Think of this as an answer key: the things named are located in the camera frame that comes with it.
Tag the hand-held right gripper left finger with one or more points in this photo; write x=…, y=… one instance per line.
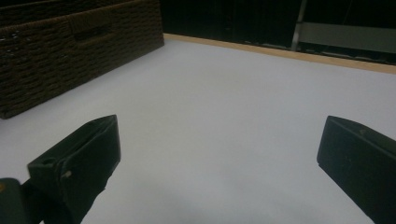
x=87, y=155

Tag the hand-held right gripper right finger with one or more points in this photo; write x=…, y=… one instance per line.
x=361, y=161

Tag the brown wicker basket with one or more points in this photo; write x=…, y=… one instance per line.
x=62, y=56

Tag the black curtain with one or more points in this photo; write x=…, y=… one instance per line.
x=224, y=18

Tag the white metal stand frame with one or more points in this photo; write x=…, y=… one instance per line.
x=342, y=37

